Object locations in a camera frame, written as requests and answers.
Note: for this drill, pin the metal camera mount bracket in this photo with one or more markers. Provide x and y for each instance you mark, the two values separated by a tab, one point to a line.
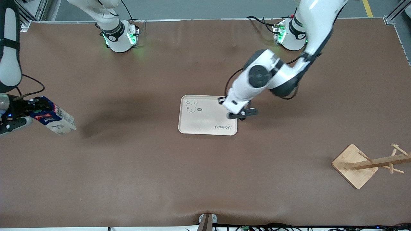
207	223

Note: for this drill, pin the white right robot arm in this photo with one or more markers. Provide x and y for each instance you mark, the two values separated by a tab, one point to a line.
9	64

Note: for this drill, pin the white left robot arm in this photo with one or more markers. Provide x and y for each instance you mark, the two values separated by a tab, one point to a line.
318	25

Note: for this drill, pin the wooden mug tree stand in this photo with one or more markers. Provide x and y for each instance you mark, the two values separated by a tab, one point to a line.
353	175

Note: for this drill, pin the blue milk carton green cap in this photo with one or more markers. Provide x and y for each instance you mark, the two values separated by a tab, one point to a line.
61	123

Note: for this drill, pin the beige tray with bear print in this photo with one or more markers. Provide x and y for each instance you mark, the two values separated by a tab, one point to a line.
199	123

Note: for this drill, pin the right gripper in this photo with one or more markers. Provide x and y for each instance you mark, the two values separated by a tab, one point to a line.
20	106

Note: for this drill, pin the brown table mat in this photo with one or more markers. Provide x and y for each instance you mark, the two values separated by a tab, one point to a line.
205	176

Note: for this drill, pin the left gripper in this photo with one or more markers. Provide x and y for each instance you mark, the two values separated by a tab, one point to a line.
242	118

